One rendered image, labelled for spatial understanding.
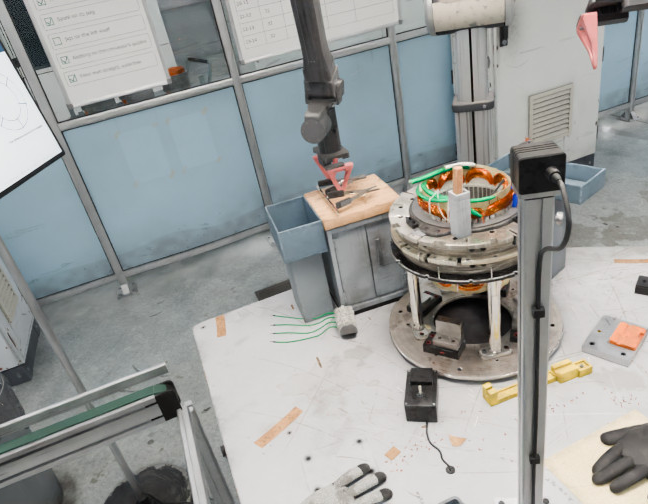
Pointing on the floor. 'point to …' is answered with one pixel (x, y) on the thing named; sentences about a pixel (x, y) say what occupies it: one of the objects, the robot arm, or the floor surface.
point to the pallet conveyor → (198, 470)
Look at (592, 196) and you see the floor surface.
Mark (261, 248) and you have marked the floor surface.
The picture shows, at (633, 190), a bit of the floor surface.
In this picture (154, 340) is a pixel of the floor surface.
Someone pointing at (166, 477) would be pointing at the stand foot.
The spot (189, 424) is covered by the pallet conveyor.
